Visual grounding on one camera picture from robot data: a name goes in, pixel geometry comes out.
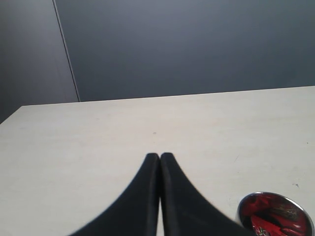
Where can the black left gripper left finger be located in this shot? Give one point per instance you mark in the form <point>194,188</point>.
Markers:
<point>135,211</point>

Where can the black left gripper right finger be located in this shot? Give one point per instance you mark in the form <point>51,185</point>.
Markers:
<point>185,212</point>

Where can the red candies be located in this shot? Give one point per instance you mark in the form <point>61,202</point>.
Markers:
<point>270,214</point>

